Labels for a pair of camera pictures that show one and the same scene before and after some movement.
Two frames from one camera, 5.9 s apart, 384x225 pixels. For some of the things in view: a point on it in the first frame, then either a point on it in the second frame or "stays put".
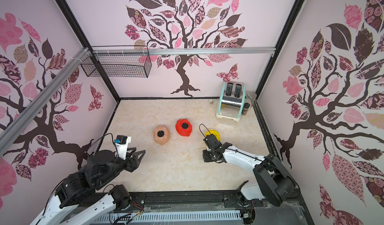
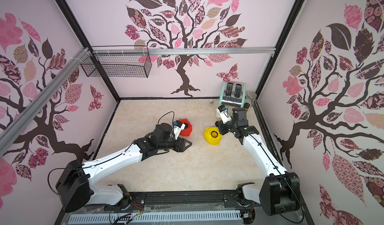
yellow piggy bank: x=214 y=132 stays put
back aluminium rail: x=177 y=51 stays put
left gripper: x=134 y=162 to x=181 y=147
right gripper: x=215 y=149 to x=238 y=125
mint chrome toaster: x=231 y=101 stays put
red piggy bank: x=182 y=131 stays put
